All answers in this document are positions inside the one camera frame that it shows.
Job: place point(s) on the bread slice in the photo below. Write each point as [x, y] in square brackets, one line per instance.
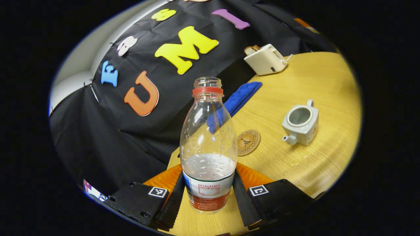
[251, 49]

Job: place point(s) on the clear plastic water bottle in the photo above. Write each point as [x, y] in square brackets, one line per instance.
[208, 157]

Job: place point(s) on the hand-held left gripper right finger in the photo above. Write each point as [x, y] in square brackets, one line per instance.
[244, 203]

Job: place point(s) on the round wooden coaster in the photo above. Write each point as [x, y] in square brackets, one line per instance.
[248, 142]

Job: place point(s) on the black backdrop cloth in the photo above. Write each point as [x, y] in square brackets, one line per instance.
[108, 141]

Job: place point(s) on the blue folded towel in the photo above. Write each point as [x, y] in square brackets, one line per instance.
[241, 95]

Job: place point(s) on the white toaster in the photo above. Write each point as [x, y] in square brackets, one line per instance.
[265, 62]

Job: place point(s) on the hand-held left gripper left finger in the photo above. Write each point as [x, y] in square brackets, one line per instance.
[172, 203]

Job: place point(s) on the white ceramic teacup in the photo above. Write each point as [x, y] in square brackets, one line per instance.
[305, 129]

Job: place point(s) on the computer monitor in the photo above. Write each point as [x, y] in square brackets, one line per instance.
[93, 191]

